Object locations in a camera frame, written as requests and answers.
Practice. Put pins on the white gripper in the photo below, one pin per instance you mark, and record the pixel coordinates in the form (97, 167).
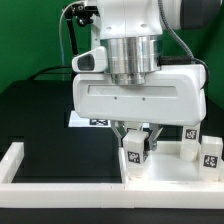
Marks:
(173, 95)

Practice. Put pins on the white square table top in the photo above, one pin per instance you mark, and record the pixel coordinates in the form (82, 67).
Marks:
(165, 164)

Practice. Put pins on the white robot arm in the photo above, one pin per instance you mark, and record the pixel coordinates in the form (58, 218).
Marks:
(126, 80)

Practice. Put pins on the paper sheet with tags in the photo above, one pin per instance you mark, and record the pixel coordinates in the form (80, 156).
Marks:
(76, 121)

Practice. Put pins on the white U-shaped obstacle fence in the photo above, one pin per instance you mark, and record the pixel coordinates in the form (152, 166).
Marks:
(152, 194)

